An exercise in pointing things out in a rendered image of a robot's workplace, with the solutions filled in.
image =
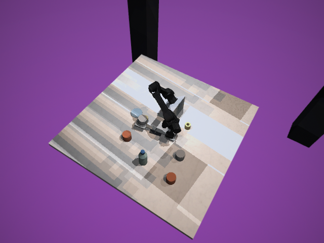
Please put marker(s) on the brown cylinder with orange top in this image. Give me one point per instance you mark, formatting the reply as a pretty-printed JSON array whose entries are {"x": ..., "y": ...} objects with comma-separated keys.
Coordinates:
[
  {"x": 126, "y": 136},
  {"x": 170, "y": 178}
]

